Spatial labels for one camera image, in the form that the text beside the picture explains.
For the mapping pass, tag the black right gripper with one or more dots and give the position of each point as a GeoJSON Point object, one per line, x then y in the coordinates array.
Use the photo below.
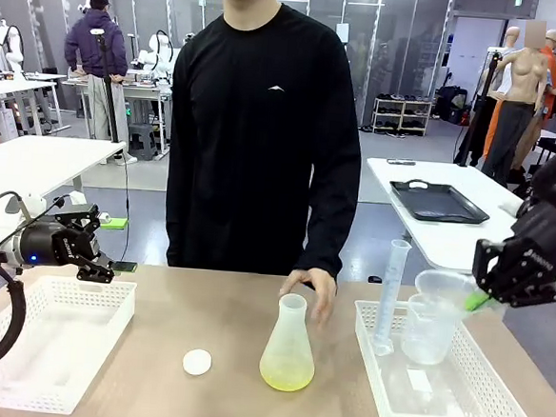
{"type": "Point", "coordinates": [550, 242]}

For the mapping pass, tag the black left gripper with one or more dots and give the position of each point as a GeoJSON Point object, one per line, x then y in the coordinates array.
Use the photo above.
{"type": "Point", "coordinates": [51, 245]}

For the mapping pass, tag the clear plastic funnel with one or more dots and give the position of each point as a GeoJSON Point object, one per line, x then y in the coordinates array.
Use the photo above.
{"type": "Point", "coordinates": [437, 281]}

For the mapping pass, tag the clear plastic beaker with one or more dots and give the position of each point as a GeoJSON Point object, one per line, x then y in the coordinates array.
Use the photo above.
{"type": "Point", "coordinates": [424, 338]}

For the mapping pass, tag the clear plastic graduated cylinder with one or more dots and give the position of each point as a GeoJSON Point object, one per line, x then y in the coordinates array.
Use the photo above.
{"type": "Point", "coordinates": [392, 297]}

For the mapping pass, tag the white perforated plastic basket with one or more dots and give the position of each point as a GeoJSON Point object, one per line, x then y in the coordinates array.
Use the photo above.
{"type": "Point", "coordinates": [54, 341]}
{"type": "Point", "coordinates": [459, 412]}

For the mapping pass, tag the white round flask cap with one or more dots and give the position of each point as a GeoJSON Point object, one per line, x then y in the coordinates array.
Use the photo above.
{"type": "Point", "coordinates": [197, 362]}

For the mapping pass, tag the translucent plastic Erlenmeyer flask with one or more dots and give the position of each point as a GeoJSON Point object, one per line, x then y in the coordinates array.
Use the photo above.
{"type": "Point", "coordinates": [287, 357]}

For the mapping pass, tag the person's right forearm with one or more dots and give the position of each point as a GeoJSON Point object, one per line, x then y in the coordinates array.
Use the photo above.
{"type": "Point", "coordinates": [179, 220]}

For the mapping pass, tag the person's left forearm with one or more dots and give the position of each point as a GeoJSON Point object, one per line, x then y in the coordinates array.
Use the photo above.
{"type": "Point", "coordinates": [329, 231]}

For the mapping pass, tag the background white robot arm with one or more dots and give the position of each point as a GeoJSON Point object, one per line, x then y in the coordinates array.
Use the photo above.
{"type": "Point", "coordinates": [12, 47]}
{"type": "Point", "coordinates": [156, 52]}

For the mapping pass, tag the person's left hand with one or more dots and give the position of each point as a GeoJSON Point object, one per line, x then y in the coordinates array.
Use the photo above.
{"type": "Point", "coordinates": [322, 288]}

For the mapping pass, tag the large white side table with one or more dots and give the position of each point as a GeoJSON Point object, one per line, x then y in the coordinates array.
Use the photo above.
{"type": "Point", "coordinates": [447, 242]}

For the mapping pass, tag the black plastic tray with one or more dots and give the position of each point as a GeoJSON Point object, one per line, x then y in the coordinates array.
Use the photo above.
{"type": "Point", "coordinates": [438, 200]}

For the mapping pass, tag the white table with grey leg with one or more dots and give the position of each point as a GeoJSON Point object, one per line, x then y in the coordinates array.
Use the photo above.
{"type": "Point", "coordinates": [33, 158]}

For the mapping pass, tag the white rectangular label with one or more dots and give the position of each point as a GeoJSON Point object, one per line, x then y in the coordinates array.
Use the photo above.
{"type": "Point", "coordinates": [419, 381]}

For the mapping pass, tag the black tripod beside mannequins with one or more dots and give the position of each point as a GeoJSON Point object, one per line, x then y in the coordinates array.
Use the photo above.
{"type": "Point", "coordinates": [478, 103]}

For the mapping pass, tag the black bag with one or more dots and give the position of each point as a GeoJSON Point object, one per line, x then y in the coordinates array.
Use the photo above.
{"type": "Point", "coordinates": [450, 103]}

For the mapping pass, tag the background white desk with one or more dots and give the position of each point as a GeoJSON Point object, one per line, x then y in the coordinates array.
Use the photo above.
{"type": "Point", "coordinates": [14, 86]}

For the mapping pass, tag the bare beige mannequin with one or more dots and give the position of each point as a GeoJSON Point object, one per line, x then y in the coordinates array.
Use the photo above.
{"type": "Point", "coordinates": [522, 92]}

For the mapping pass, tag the wooden shoe rack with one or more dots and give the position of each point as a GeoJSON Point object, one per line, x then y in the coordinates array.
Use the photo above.
{"type": "Point", "coordinates": [401, 114]}

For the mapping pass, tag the person in purple jacket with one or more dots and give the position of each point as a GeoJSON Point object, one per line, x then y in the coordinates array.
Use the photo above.
{"type": "Point", "coordinates": [96, 48]}

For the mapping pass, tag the person in black sweater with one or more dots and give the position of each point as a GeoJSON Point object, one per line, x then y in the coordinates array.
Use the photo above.
{"type": "Point", "coordinates": [265, 122]}

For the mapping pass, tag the mannequin in orange clothes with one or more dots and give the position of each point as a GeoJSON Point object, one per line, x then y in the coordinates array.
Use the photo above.
{"type": "Point", "coordinates": [553, 61]}

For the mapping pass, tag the white mannequin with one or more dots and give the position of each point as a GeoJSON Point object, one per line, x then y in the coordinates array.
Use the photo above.
{"type": "Point", "coordinates": [511, 39]}

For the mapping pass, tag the black camera tripod stand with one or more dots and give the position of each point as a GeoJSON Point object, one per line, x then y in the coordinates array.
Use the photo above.
{"type": "Point", "coordinates": [108, 91]}

